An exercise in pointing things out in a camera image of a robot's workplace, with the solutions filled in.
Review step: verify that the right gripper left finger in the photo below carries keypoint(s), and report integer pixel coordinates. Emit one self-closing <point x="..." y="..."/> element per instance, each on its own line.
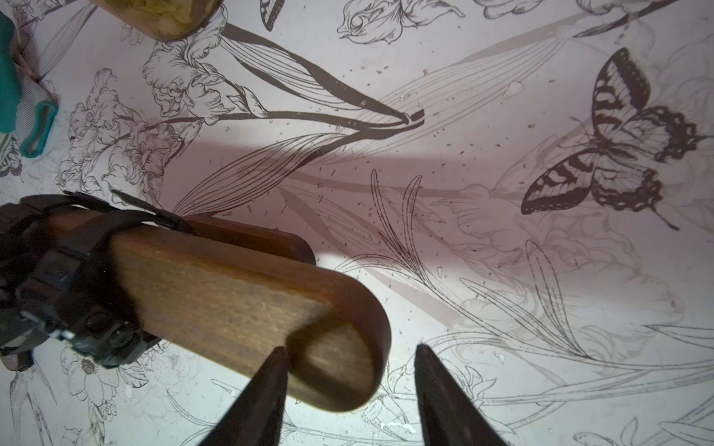
<point x="256" y="417"/>

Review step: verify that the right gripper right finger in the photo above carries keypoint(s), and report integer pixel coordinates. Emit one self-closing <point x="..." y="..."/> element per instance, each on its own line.
<point x="447" y="415"/>

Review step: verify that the wooden watch stand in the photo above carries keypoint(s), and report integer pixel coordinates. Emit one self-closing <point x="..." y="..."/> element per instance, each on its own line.
<point x="192" y="284"/>

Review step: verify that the teal white garden glove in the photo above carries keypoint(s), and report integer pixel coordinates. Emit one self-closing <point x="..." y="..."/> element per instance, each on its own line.
<point x="27" y="110"/>

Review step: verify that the glass vase with plants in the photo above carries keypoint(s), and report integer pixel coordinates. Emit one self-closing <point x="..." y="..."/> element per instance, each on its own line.
<point x="163" y="20"/>

